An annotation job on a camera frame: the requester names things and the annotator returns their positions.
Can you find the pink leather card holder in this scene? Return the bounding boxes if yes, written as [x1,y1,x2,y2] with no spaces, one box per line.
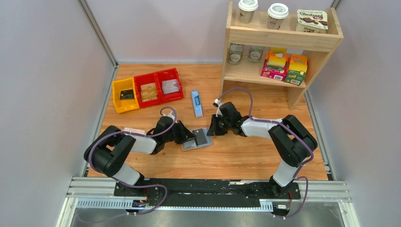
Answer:
[181,128,213,151]

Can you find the dark grey credit card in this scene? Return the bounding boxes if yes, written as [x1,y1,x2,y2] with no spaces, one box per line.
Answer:
[192,128,210,147]

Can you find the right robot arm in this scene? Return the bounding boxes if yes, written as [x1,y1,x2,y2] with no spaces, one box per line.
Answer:
[207,99,318,189]

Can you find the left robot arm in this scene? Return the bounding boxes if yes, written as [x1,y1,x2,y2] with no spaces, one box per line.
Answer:
[84,116,196,185]

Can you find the silver cards in bin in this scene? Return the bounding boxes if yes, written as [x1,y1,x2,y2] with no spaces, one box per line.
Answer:
[162,79,181,95]

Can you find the gold cards in bin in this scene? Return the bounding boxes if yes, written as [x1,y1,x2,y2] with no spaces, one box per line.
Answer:
[140,83,158,102]

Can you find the black card in bin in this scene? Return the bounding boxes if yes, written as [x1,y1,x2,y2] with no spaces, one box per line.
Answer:
[120,89,135,100]

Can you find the blue toothpaste box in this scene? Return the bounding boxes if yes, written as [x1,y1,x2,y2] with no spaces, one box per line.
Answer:
[191,90,203,118]

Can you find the red plastic bin right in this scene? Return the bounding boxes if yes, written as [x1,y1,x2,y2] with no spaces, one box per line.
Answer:
[156,68,184,103]

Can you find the red plastic bin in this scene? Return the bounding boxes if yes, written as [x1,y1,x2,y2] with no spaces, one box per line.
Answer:
[156,68,184,103]
[133,72,161,109]

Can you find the yellow plastic bin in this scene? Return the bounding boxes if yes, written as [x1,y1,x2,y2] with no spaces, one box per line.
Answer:
[112,78,139,114]

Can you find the red plastic bin left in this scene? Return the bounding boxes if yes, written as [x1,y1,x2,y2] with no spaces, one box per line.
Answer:
[133,72,161,109]

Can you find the left glass jar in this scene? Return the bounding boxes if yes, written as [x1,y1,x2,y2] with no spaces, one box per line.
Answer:
[227,43,244,65]

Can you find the glass jar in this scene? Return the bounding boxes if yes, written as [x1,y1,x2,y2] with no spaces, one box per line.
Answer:
[248,45,265,63]
[227,43,244,65]

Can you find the pink snack box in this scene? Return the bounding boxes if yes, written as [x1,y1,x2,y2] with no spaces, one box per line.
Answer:
[261,47,288,81]

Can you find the wooden shelf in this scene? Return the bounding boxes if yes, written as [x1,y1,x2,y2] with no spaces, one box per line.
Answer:
[219,0,344,110]

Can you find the right glass jar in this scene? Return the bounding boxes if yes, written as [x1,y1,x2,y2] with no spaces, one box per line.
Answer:
[248,45,265,63]

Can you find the green snack box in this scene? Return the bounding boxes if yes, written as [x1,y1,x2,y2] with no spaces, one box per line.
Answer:
[284,54,308,86]

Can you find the left paper coffee cup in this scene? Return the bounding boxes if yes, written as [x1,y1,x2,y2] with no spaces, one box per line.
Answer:
[238,0,259,24]

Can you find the paper coffee cup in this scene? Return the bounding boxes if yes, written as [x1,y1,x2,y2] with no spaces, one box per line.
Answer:
[238,0,259,24]
[267,3,289,30]

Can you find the right paper coffee cup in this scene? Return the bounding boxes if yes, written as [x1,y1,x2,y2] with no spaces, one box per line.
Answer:
[267,3,289,30]

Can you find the Chobani yogurt cup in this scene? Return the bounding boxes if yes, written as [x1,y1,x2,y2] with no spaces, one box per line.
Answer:
[296,9,329,33]

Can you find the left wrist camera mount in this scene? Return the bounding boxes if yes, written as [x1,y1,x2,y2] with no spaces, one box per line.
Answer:
[163,113,175,120]

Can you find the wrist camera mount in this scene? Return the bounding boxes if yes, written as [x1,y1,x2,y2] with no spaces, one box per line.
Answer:
[213,98,223,116]
[163,113,175,120]

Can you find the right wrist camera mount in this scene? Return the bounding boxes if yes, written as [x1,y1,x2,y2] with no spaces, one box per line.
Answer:
[213,98,223,116]

